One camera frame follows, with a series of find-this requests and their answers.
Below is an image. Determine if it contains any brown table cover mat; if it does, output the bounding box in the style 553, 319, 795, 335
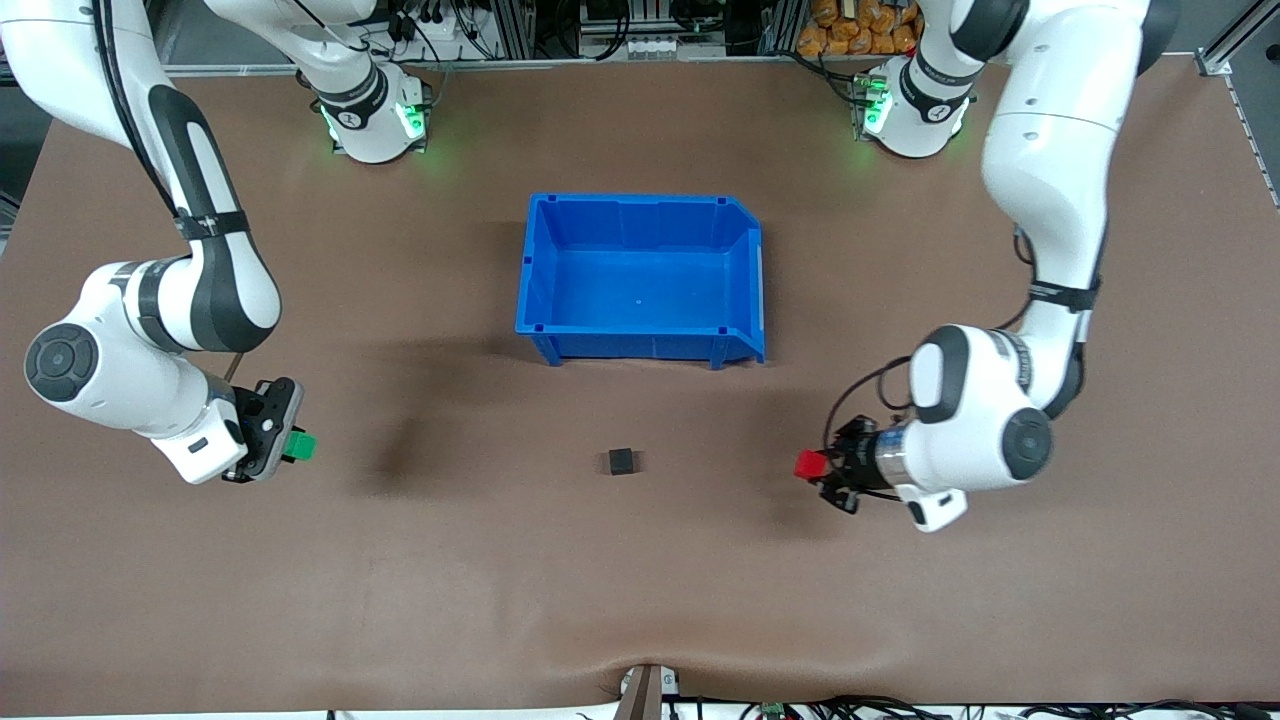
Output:
0, 57, 1280, 717

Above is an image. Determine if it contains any blue plastic storage bin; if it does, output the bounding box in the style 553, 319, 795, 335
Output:
515, 193, 767, 371

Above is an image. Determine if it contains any orange bagged items pile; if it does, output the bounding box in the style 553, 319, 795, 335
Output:
797, 0, 923, 58

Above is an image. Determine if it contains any white power strip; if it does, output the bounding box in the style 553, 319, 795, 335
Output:
590, 35, 693, 61

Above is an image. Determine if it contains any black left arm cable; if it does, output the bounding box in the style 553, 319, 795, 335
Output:
824, 225, 1101, 501

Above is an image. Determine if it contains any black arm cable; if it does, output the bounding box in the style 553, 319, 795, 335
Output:
824, 225, 1101, 501
92, 0, 246, 381

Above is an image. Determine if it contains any black floor cable bundle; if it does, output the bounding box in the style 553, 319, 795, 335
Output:
690, 695, 1280, 720

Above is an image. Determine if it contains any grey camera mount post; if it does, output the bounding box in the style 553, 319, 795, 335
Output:
612, 662, 682, 720

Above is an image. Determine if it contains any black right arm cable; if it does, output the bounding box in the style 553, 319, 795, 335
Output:
92, 0, 246, 381

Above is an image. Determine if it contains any aluminium frame profile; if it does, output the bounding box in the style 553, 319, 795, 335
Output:
1195, 0, 1280, 77

